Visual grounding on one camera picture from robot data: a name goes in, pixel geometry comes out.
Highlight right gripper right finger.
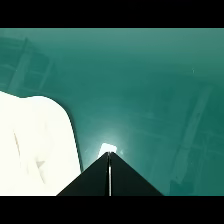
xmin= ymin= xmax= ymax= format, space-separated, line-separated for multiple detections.
xmin=109 ymin=151 xmax=165 ymax=197

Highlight white T-shirt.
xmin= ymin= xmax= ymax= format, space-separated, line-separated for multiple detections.
xmin=0 ymin=90 xmax=83 ymax=197

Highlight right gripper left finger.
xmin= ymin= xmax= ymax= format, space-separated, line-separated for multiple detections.
xmin=56 ymin=151 xmax=110 ymax=197

